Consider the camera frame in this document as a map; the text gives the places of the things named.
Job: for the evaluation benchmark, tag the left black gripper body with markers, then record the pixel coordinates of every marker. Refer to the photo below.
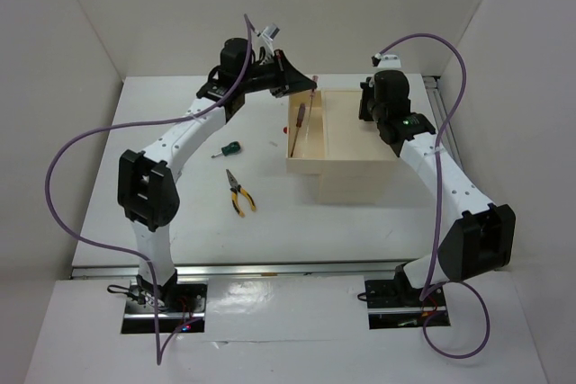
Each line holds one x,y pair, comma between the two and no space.
262,76

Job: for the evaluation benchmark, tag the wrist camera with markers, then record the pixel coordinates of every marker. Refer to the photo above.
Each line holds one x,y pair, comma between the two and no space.
267,35
386,61

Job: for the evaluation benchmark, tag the yellow black pliers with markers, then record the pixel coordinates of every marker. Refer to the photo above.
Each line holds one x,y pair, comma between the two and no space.
237,190

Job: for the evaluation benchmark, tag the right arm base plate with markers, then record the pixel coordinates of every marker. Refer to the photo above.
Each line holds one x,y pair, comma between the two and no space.
390,308

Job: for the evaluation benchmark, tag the green stubby screwdriver orange cap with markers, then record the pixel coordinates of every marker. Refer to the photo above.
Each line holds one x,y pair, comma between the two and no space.
233,148

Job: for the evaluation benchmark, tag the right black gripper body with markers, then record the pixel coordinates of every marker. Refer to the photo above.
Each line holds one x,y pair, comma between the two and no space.
369,111

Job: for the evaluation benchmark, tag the beige drawer cabinet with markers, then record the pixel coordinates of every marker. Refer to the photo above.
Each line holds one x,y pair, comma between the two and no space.
357,164

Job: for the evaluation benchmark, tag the beige top drawer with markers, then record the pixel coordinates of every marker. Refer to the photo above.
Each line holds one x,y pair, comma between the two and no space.
307,158

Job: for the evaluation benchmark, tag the aluminium side rail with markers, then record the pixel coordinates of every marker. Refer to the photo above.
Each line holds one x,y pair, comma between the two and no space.
440,112

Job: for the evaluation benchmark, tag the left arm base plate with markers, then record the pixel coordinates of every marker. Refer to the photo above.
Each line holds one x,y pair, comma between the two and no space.
186,308

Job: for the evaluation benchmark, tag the aluminium front rail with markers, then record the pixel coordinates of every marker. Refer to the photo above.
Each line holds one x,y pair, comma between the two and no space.
243,269

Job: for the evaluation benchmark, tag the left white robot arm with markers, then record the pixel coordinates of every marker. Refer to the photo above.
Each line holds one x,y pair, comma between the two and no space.
147,179

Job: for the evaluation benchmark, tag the red long thin screwdriver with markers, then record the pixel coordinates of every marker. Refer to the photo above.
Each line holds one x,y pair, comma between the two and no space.
315,79

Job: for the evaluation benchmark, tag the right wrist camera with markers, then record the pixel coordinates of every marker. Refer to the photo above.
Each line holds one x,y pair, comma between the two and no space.
386,61

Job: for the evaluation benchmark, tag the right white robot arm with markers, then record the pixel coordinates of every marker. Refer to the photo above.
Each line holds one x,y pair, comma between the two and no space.
472,234

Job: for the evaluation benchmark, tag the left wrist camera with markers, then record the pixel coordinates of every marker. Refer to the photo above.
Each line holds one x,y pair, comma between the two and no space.
267,35

